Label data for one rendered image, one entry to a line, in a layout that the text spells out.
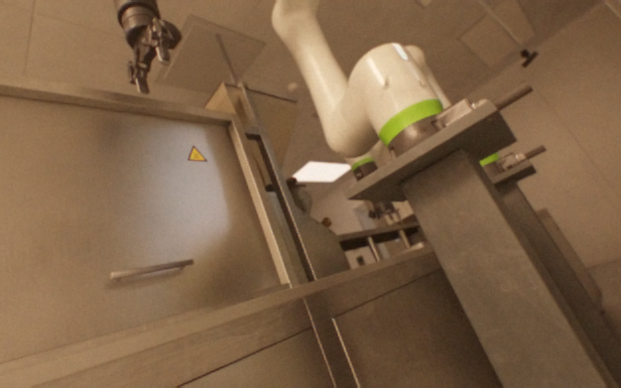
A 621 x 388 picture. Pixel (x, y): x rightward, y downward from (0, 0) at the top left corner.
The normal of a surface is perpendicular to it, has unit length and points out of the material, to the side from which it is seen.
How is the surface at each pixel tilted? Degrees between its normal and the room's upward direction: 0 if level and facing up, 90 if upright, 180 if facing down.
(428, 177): 90
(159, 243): 90
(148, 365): 90
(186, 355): 90
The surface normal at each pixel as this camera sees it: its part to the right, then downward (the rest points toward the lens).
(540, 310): -0.65, -0.05
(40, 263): 0.61, -0.49
